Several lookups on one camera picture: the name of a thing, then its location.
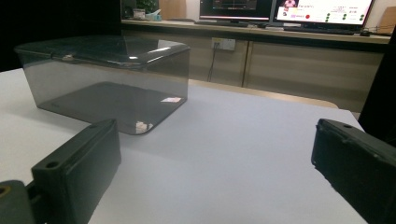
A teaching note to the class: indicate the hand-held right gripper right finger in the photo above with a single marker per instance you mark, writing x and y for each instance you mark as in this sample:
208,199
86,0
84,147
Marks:
358,165

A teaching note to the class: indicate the brown wooden board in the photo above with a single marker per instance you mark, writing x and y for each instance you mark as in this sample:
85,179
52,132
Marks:
172,8

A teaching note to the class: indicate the black keyboard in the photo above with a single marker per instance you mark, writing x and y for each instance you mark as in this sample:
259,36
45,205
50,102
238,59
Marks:
221,23
317,30

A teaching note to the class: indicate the white wall power outlet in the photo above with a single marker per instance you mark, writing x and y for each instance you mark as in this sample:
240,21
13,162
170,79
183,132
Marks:
224,44

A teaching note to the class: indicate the black computer mouse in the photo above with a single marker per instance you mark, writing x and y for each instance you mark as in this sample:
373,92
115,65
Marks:
365,33

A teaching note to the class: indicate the computer monitor with white screen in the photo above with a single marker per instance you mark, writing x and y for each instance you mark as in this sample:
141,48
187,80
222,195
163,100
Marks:
323,11

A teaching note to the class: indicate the light blue tissue box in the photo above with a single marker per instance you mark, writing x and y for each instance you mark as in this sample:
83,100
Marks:
153,15

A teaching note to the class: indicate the transparent grey storage box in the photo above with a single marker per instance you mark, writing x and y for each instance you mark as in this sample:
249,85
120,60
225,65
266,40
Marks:
109,99

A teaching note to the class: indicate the green potted plant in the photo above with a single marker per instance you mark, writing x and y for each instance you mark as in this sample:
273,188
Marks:
147,5

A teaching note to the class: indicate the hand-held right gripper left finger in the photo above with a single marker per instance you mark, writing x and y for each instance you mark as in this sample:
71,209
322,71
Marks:
74,174

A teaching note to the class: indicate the computer monitor with dark screen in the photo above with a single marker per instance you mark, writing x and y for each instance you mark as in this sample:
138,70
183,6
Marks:
235,7

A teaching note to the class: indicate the transparent grey box lid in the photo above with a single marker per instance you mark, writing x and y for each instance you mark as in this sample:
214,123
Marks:
102,49

